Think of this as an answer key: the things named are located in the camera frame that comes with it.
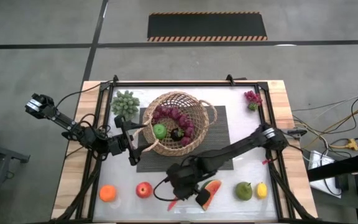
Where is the dark purple round fruit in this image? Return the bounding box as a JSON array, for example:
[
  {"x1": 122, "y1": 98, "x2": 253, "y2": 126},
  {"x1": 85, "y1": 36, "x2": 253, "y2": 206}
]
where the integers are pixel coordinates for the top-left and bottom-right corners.
[{"x1": 170, "y1": 128, "x2": 185, "y2": 141}]

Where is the bright green apple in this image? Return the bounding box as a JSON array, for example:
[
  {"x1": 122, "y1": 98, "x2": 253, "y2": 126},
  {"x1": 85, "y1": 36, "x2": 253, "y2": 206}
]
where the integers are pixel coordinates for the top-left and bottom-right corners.
[{"x1": 152, "y1": 123, "x2": 168, "y2": 140}]

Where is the black cable plug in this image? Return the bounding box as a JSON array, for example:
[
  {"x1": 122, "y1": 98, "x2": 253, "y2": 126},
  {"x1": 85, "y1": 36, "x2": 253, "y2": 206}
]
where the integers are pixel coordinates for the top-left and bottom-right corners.
[{"x1": 286, "y1": 129, "x2": 308, "y2": 138}]

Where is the red watermelon slice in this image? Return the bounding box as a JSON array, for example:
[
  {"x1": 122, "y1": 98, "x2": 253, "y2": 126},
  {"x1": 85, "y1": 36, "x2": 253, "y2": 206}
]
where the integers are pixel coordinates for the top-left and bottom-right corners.
[{"x1": 199, "y1": 179, "x2": 223, "y2": 212}]

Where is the black hazard-striped floor mat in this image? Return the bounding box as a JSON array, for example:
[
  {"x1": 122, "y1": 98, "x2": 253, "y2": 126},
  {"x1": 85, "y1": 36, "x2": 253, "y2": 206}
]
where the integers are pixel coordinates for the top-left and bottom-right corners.
[{"x1": 147, "y1": 11, "x2": 269, "y2": 42}]

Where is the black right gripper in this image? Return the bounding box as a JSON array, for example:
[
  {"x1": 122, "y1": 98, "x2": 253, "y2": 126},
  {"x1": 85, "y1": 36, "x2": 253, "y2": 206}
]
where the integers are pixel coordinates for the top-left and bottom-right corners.
[{"x1": 165, "y1": 157, "x2": 211, "y2": 207}]

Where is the orange fruit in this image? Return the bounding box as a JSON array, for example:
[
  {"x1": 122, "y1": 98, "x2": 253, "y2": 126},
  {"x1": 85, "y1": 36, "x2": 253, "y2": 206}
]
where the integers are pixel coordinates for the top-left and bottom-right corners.
[{"x1": 99, "y1": 184, "x2": 117, "y2": 203}]

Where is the small pink berry bunch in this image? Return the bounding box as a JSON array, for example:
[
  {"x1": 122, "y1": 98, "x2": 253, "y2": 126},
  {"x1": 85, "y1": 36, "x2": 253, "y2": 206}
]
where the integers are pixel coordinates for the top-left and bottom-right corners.
[{"x1": 244, "y1": 90, "x2": 264, "y2": 111}]

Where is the yellow power plug cable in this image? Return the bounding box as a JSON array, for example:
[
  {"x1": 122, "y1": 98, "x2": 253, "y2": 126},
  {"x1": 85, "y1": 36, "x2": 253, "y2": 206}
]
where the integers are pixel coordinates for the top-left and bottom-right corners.
[{"x1": 329, "y1": 138, "x2": 358, "y2": 152}]

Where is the long purple grape bunch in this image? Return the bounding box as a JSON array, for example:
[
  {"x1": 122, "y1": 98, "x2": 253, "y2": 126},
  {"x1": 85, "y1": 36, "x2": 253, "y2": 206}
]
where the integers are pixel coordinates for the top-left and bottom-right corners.
[{"x1": 151, "y1": 105, "x2": 195, "y2": 147}]

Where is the red apple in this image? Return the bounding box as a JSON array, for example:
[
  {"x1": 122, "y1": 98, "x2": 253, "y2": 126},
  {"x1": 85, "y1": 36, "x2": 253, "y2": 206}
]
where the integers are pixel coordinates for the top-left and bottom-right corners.
[{"x1": 135, "y1": 181, "x2": 154, "y2": 199}]

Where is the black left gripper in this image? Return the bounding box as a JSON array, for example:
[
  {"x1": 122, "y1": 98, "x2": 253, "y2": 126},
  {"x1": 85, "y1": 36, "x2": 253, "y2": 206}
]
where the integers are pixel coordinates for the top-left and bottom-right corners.
[{"x1": 107, "y1": 114, "x2": 160, "y2": 166}]

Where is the green grape bunch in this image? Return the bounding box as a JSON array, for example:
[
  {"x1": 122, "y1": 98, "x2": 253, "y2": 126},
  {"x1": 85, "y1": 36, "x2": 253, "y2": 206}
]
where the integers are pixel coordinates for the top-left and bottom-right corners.
[{"x1": 109, "y1": 90, "x2": 141, "y2": 121}]

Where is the white box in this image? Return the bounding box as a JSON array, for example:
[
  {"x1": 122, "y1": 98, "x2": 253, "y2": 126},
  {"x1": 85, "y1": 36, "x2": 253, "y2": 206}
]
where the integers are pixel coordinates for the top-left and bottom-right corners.
[{"x1": 308, "y1": 150, "x2": 343, "y2": 198}]

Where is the dark grey woven placemat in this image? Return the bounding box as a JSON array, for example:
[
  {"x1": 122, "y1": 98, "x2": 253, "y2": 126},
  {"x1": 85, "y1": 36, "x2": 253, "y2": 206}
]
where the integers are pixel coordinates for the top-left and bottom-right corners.
[{"x1": 135, "y1": 105, "x2": 234, "y2": 173}]

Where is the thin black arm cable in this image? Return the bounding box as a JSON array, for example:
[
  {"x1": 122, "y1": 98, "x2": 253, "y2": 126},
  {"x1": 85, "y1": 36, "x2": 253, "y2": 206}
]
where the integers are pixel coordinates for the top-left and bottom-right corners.
[{"x1": 56, "y1": 81, "x2": 114, "y2": 108}]

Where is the green pear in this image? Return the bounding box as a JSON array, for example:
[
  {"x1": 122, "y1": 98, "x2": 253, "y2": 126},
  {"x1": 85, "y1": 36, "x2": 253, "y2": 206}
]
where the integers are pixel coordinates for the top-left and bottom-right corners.
[{"x1": 235, "y1": 181, "x2": 254, "y2": 202}]

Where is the red chili pepper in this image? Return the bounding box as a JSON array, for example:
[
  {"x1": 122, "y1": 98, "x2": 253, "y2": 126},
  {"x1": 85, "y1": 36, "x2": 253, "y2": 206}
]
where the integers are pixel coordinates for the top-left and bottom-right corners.
[{"x1": 167, "y1": 197, "x2": 180, "y2": 212}]

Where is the woven wicker basket with handles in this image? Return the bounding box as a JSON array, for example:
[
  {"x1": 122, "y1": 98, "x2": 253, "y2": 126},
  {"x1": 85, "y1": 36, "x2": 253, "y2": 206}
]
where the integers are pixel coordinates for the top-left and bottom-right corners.
[{"x1": 128, "y1": 90, "x2": 218, "y2": 157}]

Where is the black stand beam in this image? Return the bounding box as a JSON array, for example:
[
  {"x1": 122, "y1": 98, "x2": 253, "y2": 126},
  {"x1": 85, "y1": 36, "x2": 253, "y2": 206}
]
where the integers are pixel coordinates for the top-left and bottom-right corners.
[{"x1": 306, "y1": 151, "x2": 358, "y2": 183}]

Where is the yellow lemon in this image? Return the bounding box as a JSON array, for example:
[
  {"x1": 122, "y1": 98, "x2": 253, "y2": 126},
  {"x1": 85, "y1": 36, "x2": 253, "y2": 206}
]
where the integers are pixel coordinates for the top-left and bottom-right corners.
[{"x1": 255, "y1": 182, "x2": 269, "y2": 200}]

